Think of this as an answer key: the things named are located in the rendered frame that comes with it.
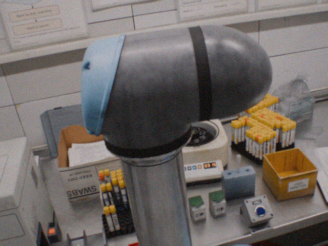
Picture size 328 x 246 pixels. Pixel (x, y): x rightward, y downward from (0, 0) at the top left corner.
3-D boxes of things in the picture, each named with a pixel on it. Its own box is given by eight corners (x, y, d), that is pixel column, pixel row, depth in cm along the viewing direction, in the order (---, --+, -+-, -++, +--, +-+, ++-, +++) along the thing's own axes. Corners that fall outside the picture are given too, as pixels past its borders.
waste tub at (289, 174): (277, 203, 105) (280, 178, 100) (261, 178, 116) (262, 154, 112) (315, 194, 106) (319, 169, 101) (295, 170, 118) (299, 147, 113)
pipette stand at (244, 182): (226, 206, 106) (226, 182, 102) (220, 192, 112) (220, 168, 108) (256, 200, 107) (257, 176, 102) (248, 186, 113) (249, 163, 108)
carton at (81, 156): (67, 203, 115) (56, 168, 108) (68, 158, 140) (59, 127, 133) (137, 188, 119) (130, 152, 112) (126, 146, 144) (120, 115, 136)
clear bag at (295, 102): (282, 131, 141) (285, 91, 132) (254, 117, 154) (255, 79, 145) (322, 113, 151) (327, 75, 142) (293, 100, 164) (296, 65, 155)
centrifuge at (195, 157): (166, 189, 117) (163, 161, 111) (161, 144, 142) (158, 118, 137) (235, 180, 117) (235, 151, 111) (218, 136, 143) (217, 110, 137)
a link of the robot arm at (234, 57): (299, 1, 36) (224, 77, 85) (201, 11, 36) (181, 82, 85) (315, 104, 35) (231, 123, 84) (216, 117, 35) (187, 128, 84)
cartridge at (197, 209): (193, 223, 101) (192, 207, 98) (189, 213, 105) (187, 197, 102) (206, 220, 102) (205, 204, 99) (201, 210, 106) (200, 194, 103)
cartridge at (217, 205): (213, 218, 102) (213, 202, 99) (208, 208, 106) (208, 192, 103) (226, 215, 103) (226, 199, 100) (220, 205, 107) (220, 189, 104)
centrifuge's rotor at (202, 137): (175, 161, 122) (173, 144, 118) (171, 138, 135) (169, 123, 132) (217, 155, 122) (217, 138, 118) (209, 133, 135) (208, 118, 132)
